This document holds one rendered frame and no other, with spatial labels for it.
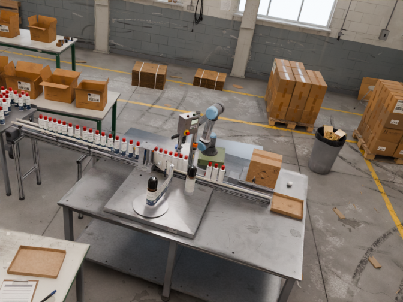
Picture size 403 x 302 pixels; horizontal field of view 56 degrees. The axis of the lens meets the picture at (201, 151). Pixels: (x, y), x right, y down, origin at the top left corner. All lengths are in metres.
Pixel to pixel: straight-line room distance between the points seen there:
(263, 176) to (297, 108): 3.30
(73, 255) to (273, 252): 1.57
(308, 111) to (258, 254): 4.23
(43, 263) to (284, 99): 5.01
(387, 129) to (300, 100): 1.47
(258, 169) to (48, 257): 2.04
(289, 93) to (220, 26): 2.69
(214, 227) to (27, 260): 1.48
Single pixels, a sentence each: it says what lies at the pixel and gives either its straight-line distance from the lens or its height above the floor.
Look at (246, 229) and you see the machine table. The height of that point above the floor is 0.83.
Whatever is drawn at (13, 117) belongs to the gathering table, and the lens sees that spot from 4.70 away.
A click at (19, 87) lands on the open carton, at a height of 0.91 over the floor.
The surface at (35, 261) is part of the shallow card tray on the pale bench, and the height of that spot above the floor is 0.80.
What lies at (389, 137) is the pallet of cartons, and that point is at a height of 0.48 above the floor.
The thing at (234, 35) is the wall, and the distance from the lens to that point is 8.82.
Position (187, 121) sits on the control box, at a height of 1.45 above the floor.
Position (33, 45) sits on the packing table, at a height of 0.78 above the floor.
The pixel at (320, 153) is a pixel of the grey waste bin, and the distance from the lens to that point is 5.91.
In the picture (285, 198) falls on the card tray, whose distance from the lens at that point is 3.90.
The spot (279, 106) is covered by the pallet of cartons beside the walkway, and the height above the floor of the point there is 0.38.
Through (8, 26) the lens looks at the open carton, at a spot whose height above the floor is 0.98.
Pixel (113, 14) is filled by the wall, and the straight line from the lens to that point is 9.17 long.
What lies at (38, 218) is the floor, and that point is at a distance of 4.62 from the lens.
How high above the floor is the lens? 3.10
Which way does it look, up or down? 32 degrees down
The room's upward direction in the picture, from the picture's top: 10 degrees clockwise
